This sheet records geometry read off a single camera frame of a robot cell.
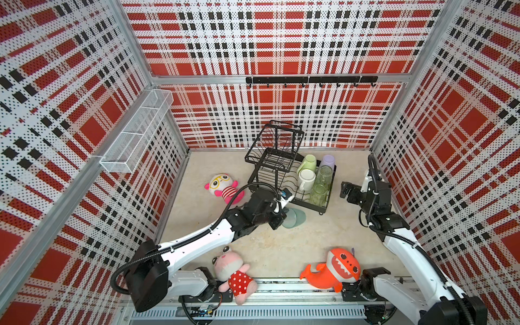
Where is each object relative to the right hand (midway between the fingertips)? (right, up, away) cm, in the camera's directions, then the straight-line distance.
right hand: (355, 185), depth 81 cm
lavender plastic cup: (-7, +11, +15) cm, 20 cm away
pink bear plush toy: (-50, -30, -8) cm, 59 cm away
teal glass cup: (-26, -11, -10) cm, 30 cm away
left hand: (-28, -9, -3) cm, 29 cm away
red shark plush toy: (-9, -28, -9) cm, 31 cm away
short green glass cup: (-12, -6, +13) cm, 18 cm away
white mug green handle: (-14, +10, +19) cm, 26 cm away
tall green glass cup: (-10, +1, +11) cm, 15 cm away
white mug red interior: (-17, +2, +14) cm, 22 cm away
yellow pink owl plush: (-58, -1, +16) cm, 60 cm away
